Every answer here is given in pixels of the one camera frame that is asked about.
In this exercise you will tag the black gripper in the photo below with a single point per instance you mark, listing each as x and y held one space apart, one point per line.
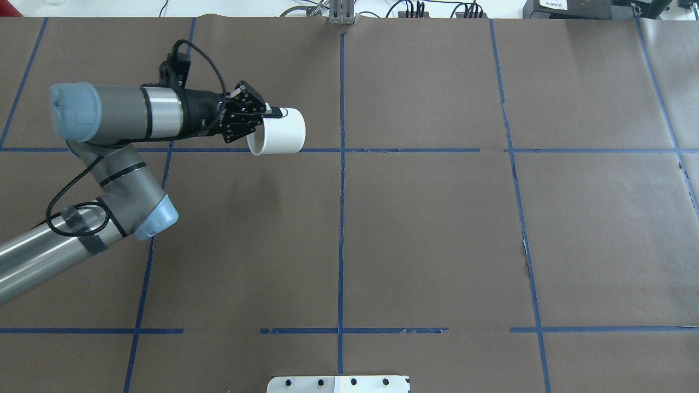
201 113

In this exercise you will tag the white mug black handle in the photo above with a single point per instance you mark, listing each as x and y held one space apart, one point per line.
282 134

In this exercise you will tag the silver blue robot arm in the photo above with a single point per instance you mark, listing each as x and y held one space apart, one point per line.
116 195

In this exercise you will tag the black power strip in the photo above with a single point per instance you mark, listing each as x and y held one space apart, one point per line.
437 9

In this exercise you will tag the black box with label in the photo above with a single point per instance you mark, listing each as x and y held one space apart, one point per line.
583 10

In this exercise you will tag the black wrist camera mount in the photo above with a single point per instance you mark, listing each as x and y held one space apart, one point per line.
174 71

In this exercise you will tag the aluminium frame post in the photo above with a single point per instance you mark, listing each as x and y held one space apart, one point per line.
342 12

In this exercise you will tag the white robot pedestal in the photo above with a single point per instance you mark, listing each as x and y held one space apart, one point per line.
360 383

